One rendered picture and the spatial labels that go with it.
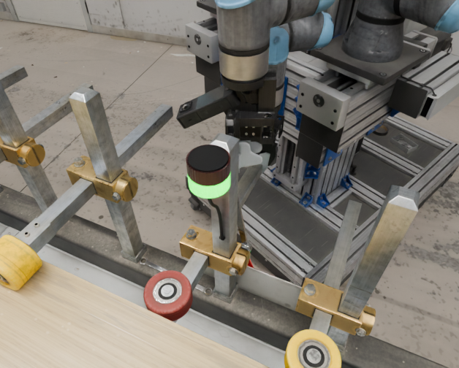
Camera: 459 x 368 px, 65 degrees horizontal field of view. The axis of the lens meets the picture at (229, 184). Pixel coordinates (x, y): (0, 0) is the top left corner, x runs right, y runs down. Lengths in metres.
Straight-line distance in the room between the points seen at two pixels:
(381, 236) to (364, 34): 0.60
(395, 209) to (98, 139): 0.48
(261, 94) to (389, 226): 0.27
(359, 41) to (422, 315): 1.20
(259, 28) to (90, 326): 0.51
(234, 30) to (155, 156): 1.82
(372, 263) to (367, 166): 1.44
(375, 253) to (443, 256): 1.48
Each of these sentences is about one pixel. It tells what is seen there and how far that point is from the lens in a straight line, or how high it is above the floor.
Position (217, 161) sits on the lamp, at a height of 1.14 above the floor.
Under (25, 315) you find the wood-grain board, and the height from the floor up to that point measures 0.90.
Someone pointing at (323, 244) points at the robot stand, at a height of 0.21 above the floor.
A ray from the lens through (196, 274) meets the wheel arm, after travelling 0.70.
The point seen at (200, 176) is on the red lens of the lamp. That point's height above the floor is 1.13.
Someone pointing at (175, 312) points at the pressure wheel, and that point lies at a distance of 0.62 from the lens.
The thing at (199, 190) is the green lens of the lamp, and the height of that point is 1.11.
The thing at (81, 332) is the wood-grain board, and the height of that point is 0.90.
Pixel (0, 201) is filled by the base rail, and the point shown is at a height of 0.70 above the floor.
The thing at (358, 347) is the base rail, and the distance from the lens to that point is 0.85.
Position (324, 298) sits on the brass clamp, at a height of 0.84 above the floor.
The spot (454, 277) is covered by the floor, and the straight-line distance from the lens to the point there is 1.98.
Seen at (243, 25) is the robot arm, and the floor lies 1.27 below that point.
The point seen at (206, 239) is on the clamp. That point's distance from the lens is 0.73.
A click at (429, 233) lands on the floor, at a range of 2.10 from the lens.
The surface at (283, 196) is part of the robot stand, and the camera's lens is 1.73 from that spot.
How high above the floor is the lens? 1.46
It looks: 45 degrees down
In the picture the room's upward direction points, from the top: straight up
